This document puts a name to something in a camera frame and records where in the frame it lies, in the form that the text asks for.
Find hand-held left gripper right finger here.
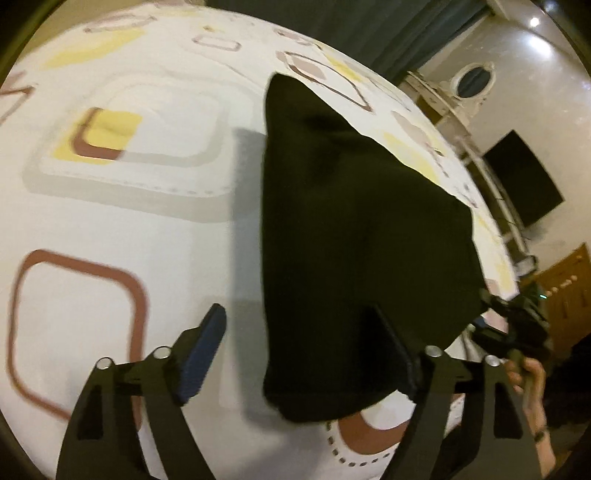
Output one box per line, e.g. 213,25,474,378
372,302,543,480

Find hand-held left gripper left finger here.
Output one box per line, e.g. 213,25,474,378
55,303,227,480

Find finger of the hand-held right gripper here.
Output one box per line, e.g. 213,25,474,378
477,287,509,320

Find black pants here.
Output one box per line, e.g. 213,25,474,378
261,72,485,424

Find person's right forearm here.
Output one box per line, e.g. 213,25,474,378
533,431,563,479

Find person's right hand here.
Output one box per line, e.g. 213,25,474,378
505,357,549,435

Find person's dark clothing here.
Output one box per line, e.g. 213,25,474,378
545,330,591,480

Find black flat television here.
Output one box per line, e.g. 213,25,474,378
482,130,565,228

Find white patterned bed sheet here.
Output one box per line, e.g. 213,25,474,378
0,0,518,480

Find white carved vanity dresser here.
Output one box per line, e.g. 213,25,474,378
399,61,497,139

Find dark teal curtain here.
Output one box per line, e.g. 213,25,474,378
208,0,490,86

